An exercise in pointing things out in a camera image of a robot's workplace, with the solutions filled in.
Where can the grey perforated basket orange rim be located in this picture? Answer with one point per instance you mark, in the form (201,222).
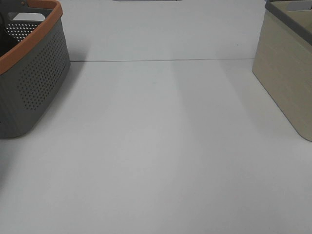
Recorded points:
(34,62)

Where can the beige bin with grey rim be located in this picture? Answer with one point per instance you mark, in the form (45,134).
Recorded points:
(283,60)

